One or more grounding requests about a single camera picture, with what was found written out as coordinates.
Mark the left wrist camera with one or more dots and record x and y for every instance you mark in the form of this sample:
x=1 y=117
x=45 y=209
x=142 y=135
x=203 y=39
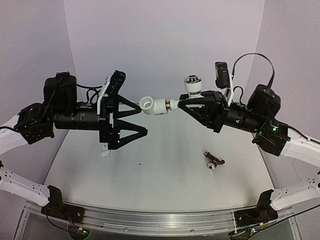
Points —
x=110 y=88

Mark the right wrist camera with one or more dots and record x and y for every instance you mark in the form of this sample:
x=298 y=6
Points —
x=224 y=81

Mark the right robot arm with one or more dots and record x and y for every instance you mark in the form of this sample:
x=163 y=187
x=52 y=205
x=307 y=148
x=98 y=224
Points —
x=272 y=136

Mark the aluminium front rail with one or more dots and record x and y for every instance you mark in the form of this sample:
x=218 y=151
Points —
x=34 y=225

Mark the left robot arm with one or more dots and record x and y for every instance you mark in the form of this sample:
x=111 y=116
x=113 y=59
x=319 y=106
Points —
x=61 y=110

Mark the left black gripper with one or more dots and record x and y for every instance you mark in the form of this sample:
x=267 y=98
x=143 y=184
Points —
x=111 y=137

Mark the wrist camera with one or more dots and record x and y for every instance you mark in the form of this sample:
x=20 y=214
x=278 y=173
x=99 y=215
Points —
x=110 y=88
x=224 y=81

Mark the white faucet chrome knob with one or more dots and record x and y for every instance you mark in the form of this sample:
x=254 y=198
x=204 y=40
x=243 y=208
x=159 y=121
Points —
x=193 y=87

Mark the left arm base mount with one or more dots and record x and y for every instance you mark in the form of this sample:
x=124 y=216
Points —
x=56 y=208

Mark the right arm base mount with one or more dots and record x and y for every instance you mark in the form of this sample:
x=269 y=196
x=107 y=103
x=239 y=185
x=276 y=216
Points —
x=261 y=213

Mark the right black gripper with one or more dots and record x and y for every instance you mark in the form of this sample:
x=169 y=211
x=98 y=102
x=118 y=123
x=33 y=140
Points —
x=217 y=111

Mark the white elbow fitting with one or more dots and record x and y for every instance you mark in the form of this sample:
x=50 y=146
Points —
x=152 y=106

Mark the white elbow fitting far left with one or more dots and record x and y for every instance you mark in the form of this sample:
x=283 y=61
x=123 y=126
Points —
x=105 y=152

